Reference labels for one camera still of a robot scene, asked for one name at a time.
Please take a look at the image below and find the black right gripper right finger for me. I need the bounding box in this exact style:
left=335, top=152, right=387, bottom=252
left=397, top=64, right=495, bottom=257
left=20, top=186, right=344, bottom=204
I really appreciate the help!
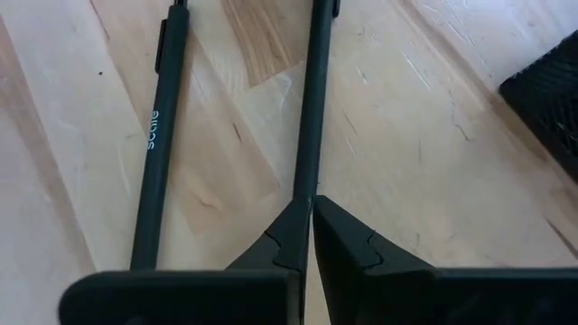
left=312, top=194, right=438, bottom=325

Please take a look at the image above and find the black mesh desk organizer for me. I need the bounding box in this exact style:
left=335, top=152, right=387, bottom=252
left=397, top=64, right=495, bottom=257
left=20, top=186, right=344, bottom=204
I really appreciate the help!
left=498, top=30, right=578, bottom=182

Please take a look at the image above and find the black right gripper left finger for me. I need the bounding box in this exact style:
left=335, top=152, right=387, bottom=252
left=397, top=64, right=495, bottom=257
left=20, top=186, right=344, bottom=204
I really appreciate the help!
left=224, top=196, right=314, bottom=325

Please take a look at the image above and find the black pen white print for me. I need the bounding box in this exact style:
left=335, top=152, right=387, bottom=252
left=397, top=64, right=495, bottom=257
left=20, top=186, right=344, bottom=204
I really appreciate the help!
left=129, top=0, right=191, bottom=273
left=292, top=0, right=340, bottom=200

